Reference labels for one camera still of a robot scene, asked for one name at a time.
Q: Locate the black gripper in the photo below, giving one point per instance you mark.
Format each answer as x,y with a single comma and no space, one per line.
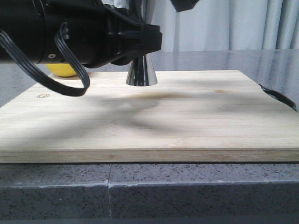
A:
184,5
98,33

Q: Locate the steel double jigger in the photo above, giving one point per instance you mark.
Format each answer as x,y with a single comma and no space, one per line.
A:
141,72

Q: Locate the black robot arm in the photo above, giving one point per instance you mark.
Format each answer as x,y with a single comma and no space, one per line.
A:
24,22

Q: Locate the grey curtain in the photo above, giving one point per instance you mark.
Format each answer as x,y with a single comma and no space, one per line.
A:
228,25

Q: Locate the yellow lemon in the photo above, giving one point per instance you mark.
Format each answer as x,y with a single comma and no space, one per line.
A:
61,70

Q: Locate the light wooden cutting board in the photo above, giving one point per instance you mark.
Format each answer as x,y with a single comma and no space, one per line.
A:
201,116

